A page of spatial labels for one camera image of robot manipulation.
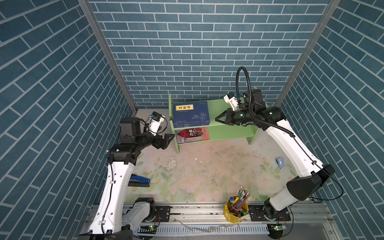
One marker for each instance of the aluminium corner post right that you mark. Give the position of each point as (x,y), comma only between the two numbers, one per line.
(317,32)

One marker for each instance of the light blue small mouse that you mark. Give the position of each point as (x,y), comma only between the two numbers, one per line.
(279,162)

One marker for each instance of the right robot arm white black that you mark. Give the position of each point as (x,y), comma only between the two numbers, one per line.
(312,174)

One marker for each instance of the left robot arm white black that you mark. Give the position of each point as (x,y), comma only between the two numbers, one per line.
(109,222)

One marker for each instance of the aluminium corner post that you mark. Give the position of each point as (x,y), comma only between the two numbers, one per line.
(92,20)
(317,32)

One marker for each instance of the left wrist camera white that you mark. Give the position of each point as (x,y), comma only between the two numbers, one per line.
(155,123)

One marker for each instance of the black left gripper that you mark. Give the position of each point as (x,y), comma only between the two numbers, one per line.
(158,144)

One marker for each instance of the red pink Hamlet book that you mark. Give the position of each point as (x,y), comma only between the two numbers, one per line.
(192,135)

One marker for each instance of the blue stapler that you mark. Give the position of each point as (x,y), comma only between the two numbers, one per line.
(138,181)

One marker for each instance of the blue book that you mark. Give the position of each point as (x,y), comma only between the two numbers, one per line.
(191,114)

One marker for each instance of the aluminium corner post left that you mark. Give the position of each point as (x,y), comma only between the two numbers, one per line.
(92,20)

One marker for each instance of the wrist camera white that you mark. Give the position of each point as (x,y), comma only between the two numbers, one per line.
(232,100)
(155,123)

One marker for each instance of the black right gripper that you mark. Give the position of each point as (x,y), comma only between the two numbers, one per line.
(228,113)

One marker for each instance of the yellow pen cup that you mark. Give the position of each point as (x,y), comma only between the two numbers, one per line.
(235,210)

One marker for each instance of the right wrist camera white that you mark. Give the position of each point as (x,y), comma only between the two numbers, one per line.
(232,100)

